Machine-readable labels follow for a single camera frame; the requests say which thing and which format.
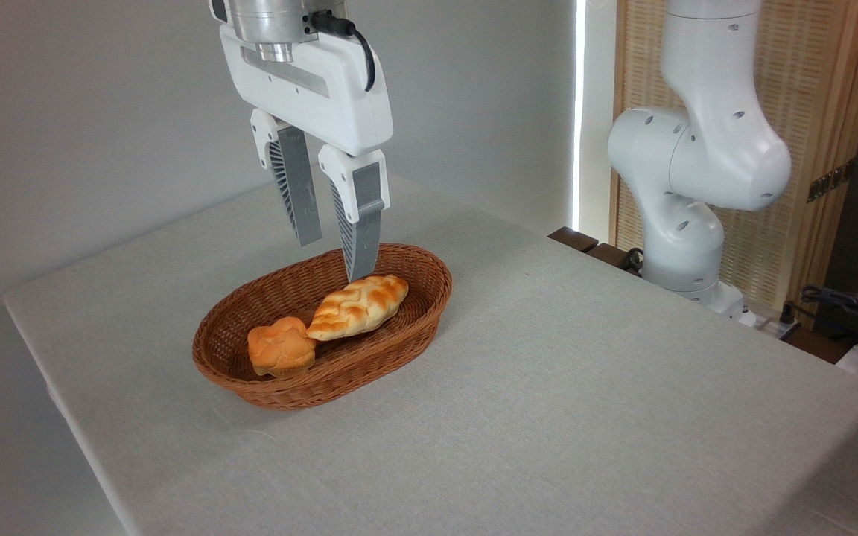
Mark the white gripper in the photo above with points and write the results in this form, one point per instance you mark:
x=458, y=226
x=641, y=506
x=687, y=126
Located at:
x=325, y=89

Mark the long braided bread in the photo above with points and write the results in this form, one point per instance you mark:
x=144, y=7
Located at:
x=358, y=307

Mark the round bread roll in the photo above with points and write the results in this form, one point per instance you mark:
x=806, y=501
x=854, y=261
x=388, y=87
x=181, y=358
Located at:
x=280, y=348

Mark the brown wicker basket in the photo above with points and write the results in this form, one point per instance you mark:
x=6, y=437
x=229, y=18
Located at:
x=325, y=372

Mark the dark metal screen hinge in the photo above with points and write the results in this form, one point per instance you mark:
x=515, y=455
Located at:
x=830, y=181

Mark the white power strip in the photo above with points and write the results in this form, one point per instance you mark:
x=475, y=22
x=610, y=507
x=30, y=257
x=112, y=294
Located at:
x=770, y=325

